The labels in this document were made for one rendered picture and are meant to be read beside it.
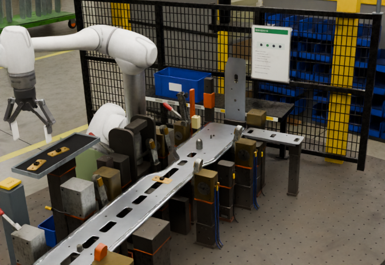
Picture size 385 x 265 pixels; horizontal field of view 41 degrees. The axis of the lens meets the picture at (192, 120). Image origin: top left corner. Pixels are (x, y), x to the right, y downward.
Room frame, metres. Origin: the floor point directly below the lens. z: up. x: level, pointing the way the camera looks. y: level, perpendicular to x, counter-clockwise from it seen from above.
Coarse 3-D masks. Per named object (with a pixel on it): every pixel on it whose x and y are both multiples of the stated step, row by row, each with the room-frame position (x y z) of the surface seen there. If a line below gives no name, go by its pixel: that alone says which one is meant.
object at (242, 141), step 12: (240, 144) 2.12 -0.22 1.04; (252, 144) 2.11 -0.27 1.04; (240, 156) 2.12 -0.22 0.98; (252, 156) 2.10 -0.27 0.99; (240, 168) 2.13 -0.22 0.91; (252, 168) 2.13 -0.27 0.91; (240, 180) 2.13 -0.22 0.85; (252, 180) 2.13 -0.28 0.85; (240, 192) 2.12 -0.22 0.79; (252, 192) 2.12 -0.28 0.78; (240, 204) 2.12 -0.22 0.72; (252, 204) 2.12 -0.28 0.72
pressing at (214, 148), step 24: (192, 144) 2.22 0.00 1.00; (216, 144) 2.21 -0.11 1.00; (168, 168) 1.98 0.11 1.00; (192, 168) 1.98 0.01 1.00; (144, 192) 1.79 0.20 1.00; (168, 192) 1.78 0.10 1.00; (96, 216) 1.61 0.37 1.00; (144, 216) 1.61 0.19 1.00; (72, 240) 1.47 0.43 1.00; (120, 240) 1.47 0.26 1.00; (48, 264) 1.34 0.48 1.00; (72, 264) 1.34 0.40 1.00
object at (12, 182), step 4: (4, 180) 1.62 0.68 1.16; (8, 180) 1.62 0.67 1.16; (12, 180) 1.62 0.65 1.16; (16, 180) 1.62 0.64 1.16; (20, 180) 1.62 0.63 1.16; (0, 184) 1.59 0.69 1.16; (4, 184) 1.59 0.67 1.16; (8, 184) 1.59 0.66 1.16; (12, 184) 1.59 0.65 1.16; (16, 184) 1.60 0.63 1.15; (4, 188) 1.58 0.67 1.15; (8, 188) 1.57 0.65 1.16
